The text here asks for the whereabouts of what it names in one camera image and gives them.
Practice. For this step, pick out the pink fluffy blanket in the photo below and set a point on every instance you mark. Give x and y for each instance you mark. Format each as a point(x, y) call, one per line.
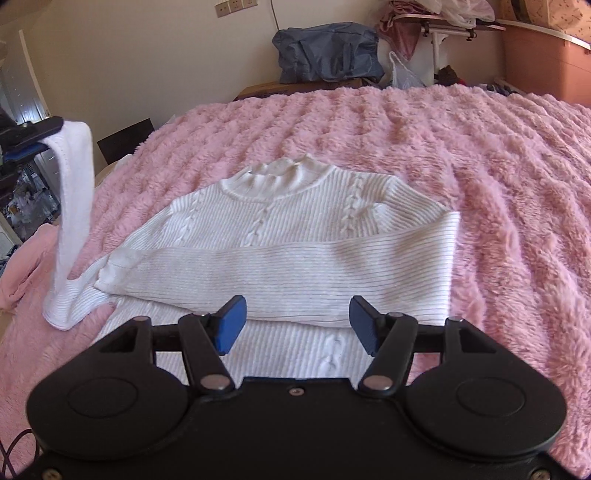
point(485, 194)

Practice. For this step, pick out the wall socket strip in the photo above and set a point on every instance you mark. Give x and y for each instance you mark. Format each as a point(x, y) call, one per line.
point(236, 5)

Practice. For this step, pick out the white frame side table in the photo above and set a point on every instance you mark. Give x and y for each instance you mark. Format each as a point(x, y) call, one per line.
point(443, 32)

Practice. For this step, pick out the clear plastic bag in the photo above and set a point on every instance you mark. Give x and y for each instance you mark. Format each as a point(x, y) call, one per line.
point(461, 10)

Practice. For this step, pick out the pink clothes pile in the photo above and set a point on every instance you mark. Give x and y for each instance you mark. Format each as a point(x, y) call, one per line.
point(401, 25)

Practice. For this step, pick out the blue-grey duffel bag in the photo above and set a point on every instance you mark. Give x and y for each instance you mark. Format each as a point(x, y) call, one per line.
point(328, 53)

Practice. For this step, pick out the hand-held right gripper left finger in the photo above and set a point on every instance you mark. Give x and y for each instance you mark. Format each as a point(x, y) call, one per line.
point(230, 325)

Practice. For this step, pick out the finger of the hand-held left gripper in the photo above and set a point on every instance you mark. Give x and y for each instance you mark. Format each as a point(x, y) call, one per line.
point(25, 151)
point(37, 128)

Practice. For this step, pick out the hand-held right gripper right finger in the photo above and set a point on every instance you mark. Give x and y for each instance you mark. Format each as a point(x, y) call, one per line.
point(364, 327)

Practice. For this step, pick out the white plastic bag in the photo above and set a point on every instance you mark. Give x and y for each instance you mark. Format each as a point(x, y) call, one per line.
point(404, 71)

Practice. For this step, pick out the pink storage box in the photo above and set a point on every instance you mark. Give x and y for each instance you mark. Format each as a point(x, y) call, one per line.
point(549, 60)

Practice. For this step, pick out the orange patterned fabric bundle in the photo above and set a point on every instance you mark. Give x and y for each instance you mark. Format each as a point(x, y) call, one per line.
point(549, 11)

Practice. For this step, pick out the white knit sweater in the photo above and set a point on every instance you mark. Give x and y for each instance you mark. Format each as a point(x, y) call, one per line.
point(286, 258)

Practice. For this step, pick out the dark square stool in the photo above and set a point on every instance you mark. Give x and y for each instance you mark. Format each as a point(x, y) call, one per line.
point(124, 141)

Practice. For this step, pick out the pink cloth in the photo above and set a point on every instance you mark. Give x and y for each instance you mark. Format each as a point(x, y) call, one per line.
point(21, 267)

